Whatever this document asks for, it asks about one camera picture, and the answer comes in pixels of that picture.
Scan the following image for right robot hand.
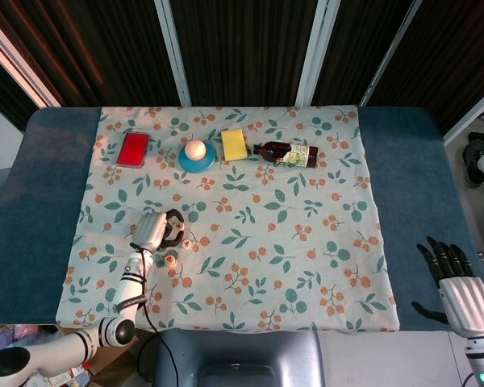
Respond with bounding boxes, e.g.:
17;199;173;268
411;236;484;338

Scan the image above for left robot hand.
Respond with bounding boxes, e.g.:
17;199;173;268
129;208;186;253

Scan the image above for blue round plate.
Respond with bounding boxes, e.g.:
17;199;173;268
177;143;218;174

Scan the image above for red rectangular flat case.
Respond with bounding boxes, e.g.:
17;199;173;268
115;131;151;169

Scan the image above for white round ball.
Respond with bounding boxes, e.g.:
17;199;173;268
185;139;207;161

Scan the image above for white flat panel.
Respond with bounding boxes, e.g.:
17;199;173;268
317;330;465;387

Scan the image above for blue felt table cover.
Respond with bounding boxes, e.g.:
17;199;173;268
0;105;484;334

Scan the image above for floral printed tablecloth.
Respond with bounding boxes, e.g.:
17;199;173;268
55;105;401;334

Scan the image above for yellow sponge block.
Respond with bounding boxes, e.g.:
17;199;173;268
219;128;250;163

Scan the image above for grey robot torso housing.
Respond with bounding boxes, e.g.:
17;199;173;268
152;329;326;387

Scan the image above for brown glass bottle with label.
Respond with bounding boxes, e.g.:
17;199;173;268
252;140;320;169

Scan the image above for colourful patchwork package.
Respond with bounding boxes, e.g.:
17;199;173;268
0;325;61;356

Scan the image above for dark ribbed partition panel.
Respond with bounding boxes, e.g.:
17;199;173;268
0;46;40;128
169;0;322;106
0;0;182;108
366;0;484;130
312;0;412;106

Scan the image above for black cable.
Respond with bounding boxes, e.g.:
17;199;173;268
131;243;177;382

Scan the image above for white partition frame post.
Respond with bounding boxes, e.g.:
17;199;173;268
442;80;484;145
296;0;343;107
0;10;62;109
357;0;424;107
153;0;192;107

